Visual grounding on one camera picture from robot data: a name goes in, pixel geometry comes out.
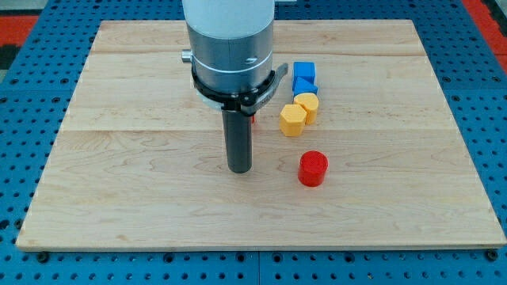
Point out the light wooden board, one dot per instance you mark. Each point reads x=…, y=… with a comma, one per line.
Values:
x=139, y=161

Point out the blue cube block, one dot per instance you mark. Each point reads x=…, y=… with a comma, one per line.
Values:
x=304, y=70

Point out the red cylinder block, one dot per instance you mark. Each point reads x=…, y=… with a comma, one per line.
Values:
x=312, y=168

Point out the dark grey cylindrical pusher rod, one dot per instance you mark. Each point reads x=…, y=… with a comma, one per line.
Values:
x=238, y=141

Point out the yellow hexagon block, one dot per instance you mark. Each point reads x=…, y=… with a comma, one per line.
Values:
x=292, y=120

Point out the yellow rounded block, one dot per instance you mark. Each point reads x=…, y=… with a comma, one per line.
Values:
x=310, y=103

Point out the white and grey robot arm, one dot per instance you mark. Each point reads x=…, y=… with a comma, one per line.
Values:
x=231, y=54

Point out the blue triangular block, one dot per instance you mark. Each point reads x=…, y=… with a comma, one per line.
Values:
x=301, y=85

